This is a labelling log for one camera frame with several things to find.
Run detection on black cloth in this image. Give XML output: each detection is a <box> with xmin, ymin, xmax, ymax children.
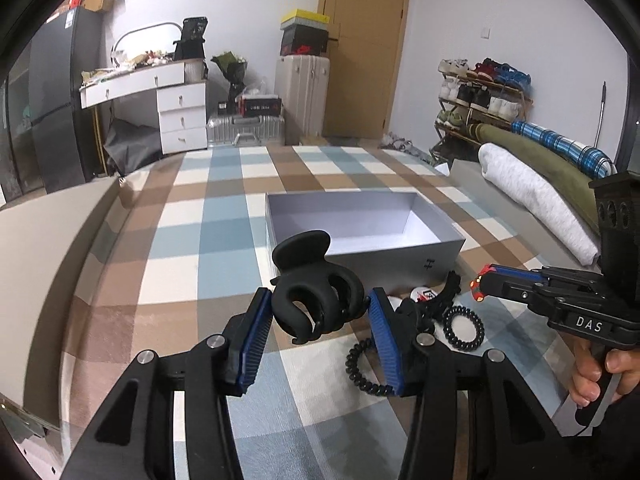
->
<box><xmin>102</xmin><ymin>117</ymin><xmax>164</xmax><ymax>177</ymax></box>

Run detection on black shoe box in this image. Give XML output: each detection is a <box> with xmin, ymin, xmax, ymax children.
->
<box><xmin>280</xmin><ymin>27</ymin><xmax>330</xmax><ymax>57</ymax></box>

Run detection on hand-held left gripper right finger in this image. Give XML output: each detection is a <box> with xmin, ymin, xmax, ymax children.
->
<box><xmin>369</xmin><ymin>287</ymin><xmax>581</xmax><ymax>480</ymax></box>

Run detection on wooden shoe rack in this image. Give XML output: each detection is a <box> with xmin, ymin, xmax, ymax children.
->
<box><xmin>429</xmin><ymin>60</ymin><xmax>534</xmax><ymax>162</ymax></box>

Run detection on green rolled blanket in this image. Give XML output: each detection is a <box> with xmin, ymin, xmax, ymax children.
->
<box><xmin>469</xmin><ymin>122</ymin><xmax>615</xmax><ymax>233</ymax></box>

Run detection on silver suitcase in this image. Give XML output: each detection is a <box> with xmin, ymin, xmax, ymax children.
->
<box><xmin>206</xmin><ymin>112</ymin><xmax>287</xmax><ymax>149</ymax></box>

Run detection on white rolled blanket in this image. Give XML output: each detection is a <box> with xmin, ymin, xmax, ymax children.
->
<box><xmin>477</xmin><ymin>142</ymin><xmax>601</xmax><ymax>267</ymax></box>

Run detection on patterned slippers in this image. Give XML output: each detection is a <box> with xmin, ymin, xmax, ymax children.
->
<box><xmin>381</xmin><ymin>132</ymin><xmax>417</xmax><ymax>154</ymax></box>

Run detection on wooden door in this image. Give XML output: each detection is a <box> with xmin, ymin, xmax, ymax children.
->
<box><xmin>317</xmin><ymin>0</ymin><xmax>414</xmax><ymax>139</ymax></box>

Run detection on black red flat box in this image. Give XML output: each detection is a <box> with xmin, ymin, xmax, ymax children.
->
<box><xmin>238</xmin><ymin>94</ymin><xmax>284</xmax><ymax>117</ymax></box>

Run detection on round white red pin badge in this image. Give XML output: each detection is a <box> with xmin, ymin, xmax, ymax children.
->
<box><xmin>387</xmin><ymin>286</ymin><xmax>442</xmax><ymax>312</ymax></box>

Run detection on mop pole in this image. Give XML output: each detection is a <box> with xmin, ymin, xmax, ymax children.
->
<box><xmin>592</xmin><ymin>80</ymin><xmax>609</xmax><ymax>147</ymax></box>

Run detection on small red toy figure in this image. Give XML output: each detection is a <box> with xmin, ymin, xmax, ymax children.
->
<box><xmin>470</xmin><ymin>267</ymin><xmax>489</xmax><ymax>304</ymax></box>

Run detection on slim black hair claw clip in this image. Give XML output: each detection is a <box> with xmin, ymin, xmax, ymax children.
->
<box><xmin>397</xmin><ymin>270</ymin><xmax>462</xmax><ymax>337</ymax></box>

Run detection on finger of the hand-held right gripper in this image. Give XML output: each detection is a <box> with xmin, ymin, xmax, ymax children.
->
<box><xmin>492</xmin><ymin>280</ymin><xmax>581</xmax><ymax>315</ymax></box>
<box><xmin>482</xmin><ymin>263</ymin><xmax>607</xmax><ymax>287</ymax></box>

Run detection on group of sneakers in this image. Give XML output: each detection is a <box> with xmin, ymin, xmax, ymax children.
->
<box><xmin>434</xmin><ymin>58</ymin><xmax>532</xmax><ymax>128</ymax></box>

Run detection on blue plaid rolled blanket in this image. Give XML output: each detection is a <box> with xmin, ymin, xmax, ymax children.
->
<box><xmin>510</xmin><ymin>120</ymin><xmax>617</xmax><ymax>179</ymax></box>

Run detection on dark grey refrigerator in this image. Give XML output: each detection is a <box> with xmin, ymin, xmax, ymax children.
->
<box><xmin>27</xmin><ymin>7</ymin><xmax>110</xmax><ymax>196</ymax></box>

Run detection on black coil hair tie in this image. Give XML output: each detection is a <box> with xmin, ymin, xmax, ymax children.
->
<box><xmin>345</xmin><ymin>337</ymin><xmax>397</xmax><ymax>397</ymax></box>
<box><xmin>442</xmin><ymin>305</ymin><xmax>486</xmax><ymax>349</ymax></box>

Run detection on white suitcase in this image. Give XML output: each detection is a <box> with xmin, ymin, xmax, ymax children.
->
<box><xmin>275</xmin><ymin>55</ymin><xmax>331</xmax><ymax>142</ymax></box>

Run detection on black wrapped bouquet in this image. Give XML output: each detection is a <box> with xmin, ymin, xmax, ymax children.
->
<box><xmin>210</xmin><ymin>51</ymin><xmax>250</xmax><ymax>111</ymax></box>

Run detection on checked blanket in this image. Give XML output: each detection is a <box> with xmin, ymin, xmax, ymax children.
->
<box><xmin>60</xmin><ymin>144</ymin><xmax>601</xmax><ymax>480</ymax></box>

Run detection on yellow lid shoe box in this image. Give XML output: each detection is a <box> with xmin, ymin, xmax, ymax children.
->
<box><xmin>279</xmin><ymin>8</ymin><xmax>331</xmax><ymax>31</ymax></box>

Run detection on oval mirror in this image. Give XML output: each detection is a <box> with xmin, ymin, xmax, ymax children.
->
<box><xmin>111</xmin><ymin>22</ymin><xmax>184</xmax><ymax>69</ymax></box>

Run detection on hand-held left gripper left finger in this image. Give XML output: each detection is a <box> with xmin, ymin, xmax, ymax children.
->
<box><xmin>60</xmin><ymin>287</ymin><xmax>275</xmax><ymax>480</ymax></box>

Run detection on white dressing table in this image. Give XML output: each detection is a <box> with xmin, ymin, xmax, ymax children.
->
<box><xmin>80</xmin><ymin>57</ymin><xmax>209</xmax><ymax>157</ymax></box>

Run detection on person's right hand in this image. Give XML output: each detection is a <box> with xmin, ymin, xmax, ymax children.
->
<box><xmin>570</xmin><ymin>337</ymin><xmax>640</xmax><ymax>408</ymax></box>

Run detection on black bag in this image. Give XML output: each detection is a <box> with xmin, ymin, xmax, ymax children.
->
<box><xmin>173</xmin><ymin>16</ymin><xmax>209</xmax><ymax>61</ymax></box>

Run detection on white bucket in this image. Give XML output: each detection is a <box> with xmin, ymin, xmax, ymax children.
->
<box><xmin>183</xmin><ymin>58</ymin><xmax>208</xmax><ymax>85</ymax></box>

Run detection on grey cardboard box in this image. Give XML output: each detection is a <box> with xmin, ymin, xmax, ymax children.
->
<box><xmin>264</xmin><ymin>191</ymin><xmax>466</xmax><ymax>295</ymax></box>

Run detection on metal bracket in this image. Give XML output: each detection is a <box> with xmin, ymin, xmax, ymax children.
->
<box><xmin>0</xmin><ymin>394</ymin><xmax>52</xmax><ymax>442</ymax></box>

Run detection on large black hair claw clip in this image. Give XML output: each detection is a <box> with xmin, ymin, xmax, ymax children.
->
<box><xmin>270</xmin><ymin>230</ymin><xmax>371</xmax><ymax>346</ymax></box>

